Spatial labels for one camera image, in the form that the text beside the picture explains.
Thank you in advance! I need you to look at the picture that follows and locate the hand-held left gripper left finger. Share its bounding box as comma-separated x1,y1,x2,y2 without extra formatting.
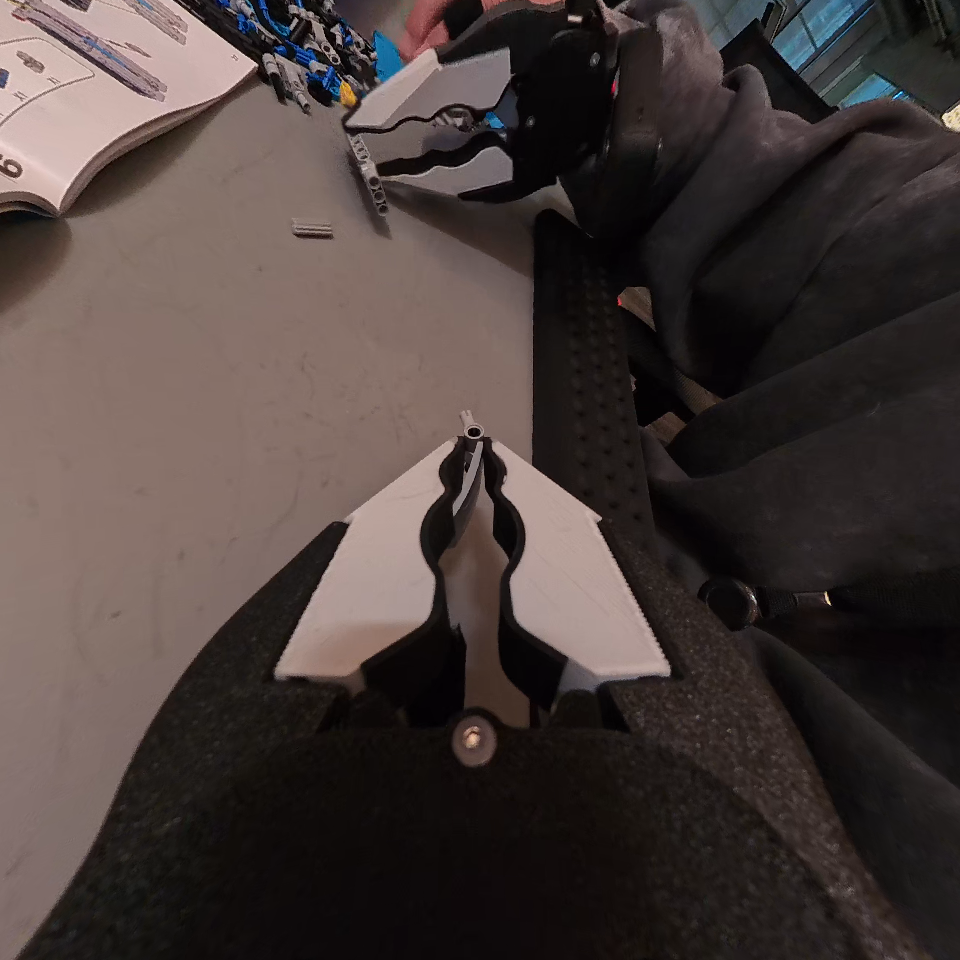
273,438,462,710

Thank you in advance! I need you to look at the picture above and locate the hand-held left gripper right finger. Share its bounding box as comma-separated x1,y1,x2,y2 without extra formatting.
483,438,672,712

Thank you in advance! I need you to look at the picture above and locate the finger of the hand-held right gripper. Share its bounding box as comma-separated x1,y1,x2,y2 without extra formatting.
378,135,519,198
342,48,519,136

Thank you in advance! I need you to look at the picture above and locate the grey panel with holes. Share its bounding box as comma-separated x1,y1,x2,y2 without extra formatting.
346,107,481,220

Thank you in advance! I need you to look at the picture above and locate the person's right forearm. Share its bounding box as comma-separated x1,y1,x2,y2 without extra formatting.
615,0,759,249

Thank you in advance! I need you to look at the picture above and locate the grey desk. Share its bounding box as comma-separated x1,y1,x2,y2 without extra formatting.
0,0,556,960

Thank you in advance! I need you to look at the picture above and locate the person's right hand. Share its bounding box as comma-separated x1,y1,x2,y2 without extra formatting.
397,0,459,61

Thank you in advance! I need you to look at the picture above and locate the pile of small colourful pieces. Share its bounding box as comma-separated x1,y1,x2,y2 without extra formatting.
180,0,376,114

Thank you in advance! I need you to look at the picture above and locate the black office chair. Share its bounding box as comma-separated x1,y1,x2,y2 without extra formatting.
720,18,837,125

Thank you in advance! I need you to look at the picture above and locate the dark perforated foam pad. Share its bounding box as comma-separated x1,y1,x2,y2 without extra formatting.
531,210,654,541

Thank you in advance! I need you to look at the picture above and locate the white instruction booklet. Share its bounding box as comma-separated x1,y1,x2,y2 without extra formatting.
0,0,260,219

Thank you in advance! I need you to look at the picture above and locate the black round cord toggle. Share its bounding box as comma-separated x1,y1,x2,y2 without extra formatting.
697,577,834,631

